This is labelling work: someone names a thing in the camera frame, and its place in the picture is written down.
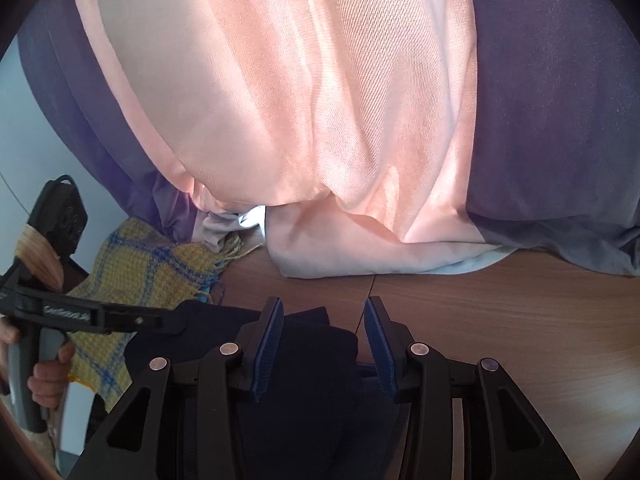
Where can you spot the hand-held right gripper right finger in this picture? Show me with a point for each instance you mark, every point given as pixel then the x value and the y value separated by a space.
pixel 380 355

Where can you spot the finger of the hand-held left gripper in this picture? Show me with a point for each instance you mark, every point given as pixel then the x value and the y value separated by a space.
pixel 145 322

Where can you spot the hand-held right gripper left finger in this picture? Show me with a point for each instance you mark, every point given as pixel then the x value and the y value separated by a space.
pixel 265 355

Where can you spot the navy pants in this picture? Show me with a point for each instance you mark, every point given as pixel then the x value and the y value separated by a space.
pixel 310 360

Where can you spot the person's left hand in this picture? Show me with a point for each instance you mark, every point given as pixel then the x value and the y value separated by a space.
pixel 50 380

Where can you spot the yellow blue plaid cloth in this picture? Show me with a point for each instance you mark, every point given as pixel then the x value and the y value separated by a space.
pixel 135 270

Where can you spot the lilac grey cloth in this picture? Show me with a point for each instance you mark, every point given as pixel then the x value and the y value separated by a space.
pixel 215 230

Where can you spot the white cloth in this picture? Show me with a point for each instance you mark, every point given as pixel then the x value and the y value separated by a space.
pixel 252 219

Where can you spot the pink curtain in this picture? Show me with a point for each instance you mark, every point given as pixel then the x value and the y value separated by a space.
pixel 300 110

